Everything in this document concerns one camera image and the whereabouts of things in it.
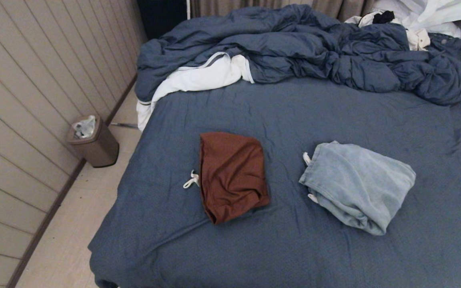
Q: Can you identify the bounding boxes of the rust brown shorts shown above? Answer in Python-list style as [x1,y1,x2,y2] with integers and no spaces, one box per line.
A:
[182,132,271,225]

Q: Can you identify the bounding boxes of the light blue denim jeans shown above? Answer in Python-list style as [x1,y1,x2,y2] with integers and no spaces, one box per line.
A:
[299,141,417,236]

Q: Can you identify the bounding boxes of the blue bed sheet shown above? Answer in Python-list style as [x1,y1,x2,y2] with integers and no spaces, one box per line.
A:
[88,76,461,288]

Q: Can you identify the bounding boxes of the dark blue crumpled duvet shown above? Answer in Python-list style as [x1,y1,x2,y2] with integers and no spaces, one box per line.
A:
[134,4,461,106]

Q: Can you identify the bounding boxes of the brown trash bin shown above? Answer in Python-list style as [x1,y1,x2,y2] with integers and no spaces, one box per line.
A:
[66,116,120,168]

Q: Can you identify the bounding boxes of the black cabinet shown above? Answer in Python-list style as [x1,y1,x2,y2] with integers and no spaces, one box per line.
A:
[136,0,189,40]

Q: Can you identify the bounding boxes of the white plastic bin bag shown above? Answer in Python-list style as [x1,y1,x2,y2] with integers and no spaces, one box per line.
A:
[72,116,96,139]

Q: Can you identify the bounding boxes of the beige curtain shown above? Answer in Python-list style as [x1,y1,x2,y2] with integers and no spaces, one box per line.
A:
[190,0,379,22]

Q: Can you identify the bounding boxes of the small black garment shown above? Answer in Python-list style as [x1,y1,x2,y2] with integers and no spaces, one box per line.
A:
[373,11,395,24]

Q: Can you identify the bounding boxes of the cream jacket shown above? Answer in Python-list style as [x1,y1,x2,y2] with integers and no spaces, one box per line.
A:
[345,12,431,51]

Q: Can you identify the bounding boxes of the white shirt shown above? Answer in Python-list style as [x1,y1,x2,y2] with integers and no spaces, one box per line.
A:
[373,0,461,38]

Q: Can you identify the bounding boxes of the dark denim garment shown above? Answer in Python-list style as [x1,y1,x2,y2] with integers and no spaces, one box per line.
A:
[429,33,461,86]

